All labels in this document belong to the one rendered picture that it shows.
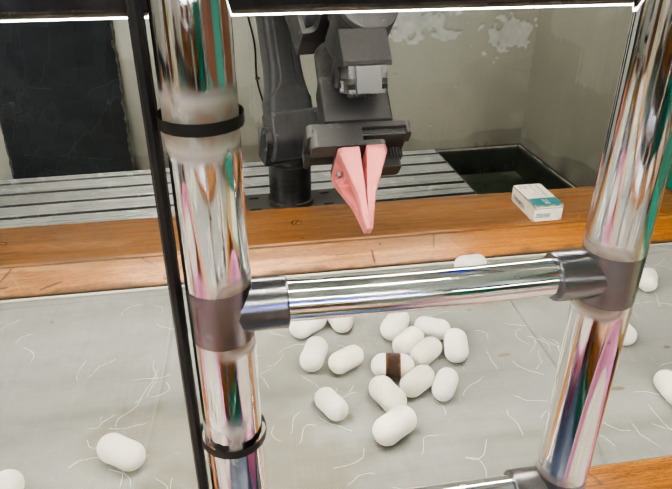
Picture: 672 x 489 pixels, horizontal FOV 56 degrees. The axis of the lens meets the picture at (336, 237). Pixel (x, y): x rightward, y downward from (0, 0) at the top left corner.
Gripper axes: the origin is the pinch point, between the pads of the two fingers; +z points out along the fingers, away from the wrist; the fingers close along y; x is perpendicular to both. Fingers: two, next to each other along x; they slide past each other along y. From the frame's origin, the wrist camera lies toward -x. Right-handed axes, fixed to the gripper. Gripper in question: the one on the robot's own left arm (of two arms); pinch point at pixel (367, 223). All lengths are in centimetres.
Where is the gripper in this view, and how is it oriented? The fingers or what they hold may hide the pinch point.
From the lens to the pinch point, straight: 60.0
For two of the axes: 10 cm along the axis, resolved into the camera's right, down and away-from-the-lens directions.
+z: 1.3, 9.3, -3.6
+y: 9.9, -0.8, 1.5
